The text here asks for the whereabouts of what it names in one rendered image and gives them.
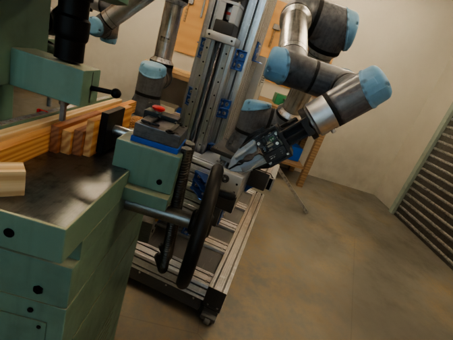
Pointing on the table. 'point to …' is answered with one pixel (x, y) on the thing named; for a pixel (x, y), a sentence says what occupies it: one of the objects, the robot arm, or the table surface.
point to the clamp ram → (110, 128)
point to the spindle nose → (71, 30)
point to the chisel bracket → (53, 76)
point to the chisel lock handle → (107, 91)
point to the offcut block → (12, 179)
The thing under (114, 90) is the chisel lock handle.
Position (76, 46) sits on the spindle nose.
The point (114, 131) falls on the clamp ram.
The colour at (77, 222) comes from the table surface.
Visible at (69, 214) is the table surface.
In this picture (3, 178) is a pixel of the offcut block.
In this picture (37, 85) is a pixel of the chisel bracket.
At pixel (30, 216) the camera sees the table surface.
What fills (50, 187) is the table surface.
